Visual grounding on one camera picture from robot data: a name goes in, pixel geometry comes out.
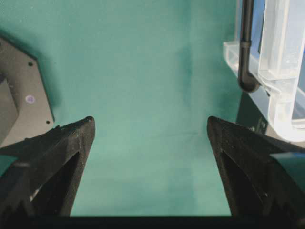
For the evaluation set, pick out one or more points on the clear plastic storage case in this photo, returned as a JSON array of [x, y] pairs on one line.
[[280, 67]]

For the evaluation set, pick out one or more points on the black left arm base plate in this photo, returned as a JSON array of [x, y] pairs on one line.
[[25, 111]]

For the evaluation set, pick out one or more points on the blue cloth liner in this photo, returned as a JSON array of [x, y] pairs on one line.
[[257, 27]]

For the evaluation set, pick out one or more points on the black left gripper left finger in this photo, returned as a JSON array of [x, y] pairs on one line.
[[45, 177]]

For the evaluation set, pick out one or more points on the black case handle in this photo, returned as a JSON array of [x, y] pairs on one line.
[[246, 80]]

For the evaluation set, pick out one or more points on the black camera box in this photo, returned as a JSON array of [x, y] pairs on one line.
[[251, 117]]

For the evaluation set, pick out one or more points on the green table cloth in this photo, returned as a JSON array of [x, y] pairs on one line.
[[150, 72]]

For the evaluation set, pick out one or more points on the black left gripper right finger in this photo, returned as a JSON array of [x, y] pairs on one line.
[[255, 183]]

